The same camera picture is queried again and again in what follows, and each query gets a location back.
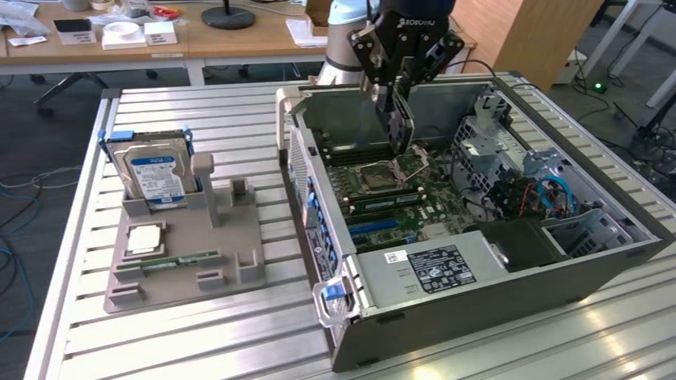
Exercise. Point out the red and white card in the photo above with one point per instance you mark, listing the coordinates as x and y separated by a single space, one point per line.
26 40

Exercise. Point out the metal socket cover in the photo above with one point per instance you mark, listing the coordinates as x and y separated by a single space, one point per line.
417 158

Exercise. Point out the blue case latch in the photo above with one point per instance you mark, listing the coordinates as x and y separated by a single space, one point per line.
330 293

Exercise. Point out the silver CPU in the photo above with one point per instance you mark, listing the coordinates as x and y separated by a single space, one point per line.
142 239

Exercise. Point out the white table frame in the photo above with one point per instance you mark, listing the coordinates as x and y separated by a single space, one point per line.
612 35

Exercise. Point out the black and white box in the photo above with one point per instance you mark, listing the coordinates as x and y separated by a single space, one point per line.
73 31

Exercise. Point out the metal disk bay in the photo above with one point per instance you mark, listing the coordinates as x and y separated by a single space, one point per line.
590 233

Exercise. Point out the grey open PC case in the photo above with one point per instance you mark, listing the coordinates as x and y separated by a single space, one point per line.
474 316

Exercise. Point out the grey parts rack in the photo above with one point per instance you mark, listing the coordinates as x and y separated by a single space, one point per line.
221 245

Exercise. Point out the wooden desk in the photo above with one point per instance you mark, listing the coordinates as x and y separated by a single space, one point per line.
210 49

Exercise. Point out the red small parts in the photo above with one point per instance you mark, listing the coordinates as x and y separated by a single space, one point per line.
164 13

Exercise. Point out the clear plastic bag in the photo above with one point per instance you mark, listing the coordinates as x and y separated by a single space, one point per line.
21 17

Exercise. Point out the blue expansion slot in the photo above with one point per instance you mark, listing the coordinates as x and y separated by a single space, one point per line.
372 227

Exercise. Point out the silver chipset heatsink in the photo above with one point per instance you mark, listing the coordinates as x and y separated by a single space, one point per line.
434 231

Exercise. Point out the device with green light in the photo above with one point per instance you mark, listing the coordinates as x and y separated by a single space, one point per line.
598 86

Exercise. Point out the brown cardboard box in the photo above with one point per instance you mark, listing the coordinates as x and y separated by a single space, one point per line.
316 12

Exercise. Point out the green motherboard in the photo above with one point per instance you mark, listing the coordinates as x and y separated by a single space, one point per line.
437 206

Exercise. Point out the white flat box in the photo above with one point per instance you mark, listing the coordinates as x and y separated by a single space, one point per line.
124 44

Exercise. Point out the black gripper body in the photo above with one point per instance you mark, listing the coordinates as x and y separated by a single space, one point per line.
412 20

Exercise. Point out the white tape roll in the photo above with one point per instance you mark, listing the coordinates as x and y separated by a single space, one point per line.
122 29

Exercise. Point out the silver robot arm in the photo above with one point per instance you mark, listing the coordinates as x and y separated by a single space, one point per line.
342 39

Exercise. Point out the metal disk bay cage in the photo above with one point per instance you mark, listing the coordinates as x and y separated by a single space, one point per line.
485 146

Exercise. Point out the grey power supply unit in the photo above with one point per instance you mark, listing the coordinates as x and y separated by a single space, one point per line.
422 269

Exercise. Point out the black chair base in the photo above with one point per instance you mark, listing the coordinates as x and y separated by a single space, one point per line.
62 87

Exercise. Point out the black graphics card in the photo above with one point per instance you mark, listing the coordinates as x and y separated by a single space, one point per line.
398 130

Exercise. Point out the CPU socket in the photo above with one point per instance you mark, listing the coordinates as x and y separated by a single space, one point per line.
377 178

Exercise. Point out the wooden cabinet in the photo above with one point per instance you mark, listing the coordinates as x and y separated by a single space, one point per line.
538 35

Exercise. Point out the stack of white papers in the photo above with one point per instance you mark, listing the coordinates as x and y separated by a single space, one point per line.
302 35

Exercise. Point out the white cube box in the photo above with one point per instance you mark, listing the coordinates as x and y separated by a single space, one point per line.
160 33

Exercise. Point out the black round lamp base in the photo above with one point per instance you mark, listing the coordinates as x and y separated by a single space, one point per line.
228 17

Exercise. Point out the hard disk in blue caddy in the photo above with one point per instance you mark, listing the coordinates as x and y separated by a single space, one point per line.
153 174

